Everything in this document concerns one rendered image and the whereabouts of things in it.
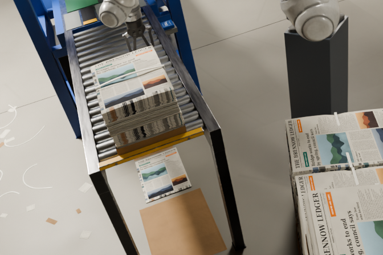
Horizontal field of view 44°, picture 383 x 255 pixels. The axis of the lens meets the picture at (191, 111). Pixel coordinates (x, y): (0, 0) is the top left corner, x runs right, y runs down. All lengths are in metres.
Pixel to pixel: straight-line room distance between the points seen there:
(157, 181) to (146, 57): 1.09
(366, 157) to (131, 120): 0.84
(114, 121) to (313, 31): 0.79
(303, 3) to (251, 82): 1.83
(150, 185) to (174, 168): 0.19
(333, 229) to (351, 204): 0.09
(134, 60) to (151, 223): 1.05
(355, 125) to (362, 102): 1.44
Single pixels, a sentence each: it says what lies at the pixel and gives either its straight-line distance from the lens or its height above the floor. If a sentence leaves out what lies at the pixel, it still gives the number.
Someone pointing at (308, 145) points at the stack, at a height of 0.83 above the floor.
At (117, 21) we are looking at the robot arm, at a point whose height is 1.24.
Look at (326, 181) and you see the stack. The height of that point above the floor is 0.83.
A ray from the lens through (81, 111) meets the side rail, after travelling 2.24.
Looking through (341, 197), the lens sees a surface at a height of 1.07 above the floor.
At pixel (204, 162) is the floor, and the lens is 2.93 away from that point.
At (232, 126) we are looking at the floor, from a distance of 3.14.
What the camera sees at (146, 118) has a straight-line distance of 1.81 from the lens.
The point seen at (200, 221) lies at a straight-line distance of 2.63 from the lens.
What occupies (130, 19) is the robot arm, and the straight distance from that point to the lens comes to 2.08.
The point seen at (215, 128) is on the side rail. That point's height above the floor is 0.80.
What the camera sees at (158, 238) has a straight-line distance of 2.62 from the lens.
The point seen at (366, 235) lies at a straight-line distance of 1.19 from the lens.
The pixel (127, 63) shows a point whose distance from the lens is 2.00.
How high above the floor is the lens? 2.02
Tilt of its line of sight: 37 degrees down
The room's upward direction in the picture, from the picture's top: 14 degrees counter-clockwise
